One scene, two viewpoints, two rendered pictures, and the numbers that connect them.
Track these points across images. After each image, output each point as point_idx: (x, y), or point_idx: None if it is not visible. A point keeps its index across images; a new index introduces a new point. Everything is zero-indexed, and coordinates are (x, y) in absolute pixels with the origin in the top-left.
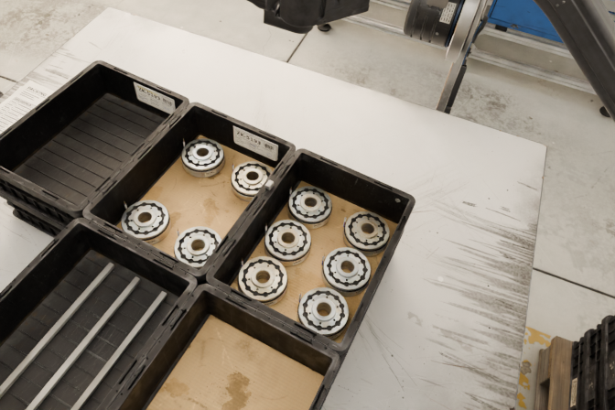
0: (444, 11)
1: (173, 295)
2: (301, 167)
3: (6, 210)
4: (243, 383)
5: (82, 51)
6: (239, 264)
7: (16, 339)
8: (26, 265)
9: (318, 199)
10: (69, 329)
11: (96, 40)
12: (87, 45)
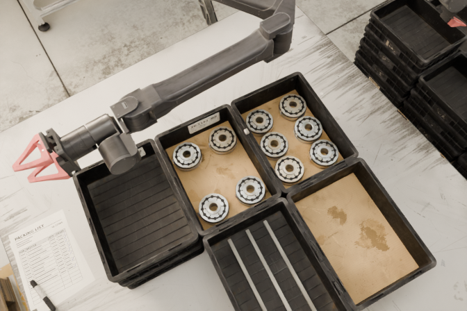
0: None
1: (267, 217)
2: None
3: (122, 293)
4: (335, 209)
5: (5, 188)
6: None
7: (244, 308)
8: (219, 278)
9: (260, 115)
10: (255, 278)
11: (1, 173)
12: (1, 182)
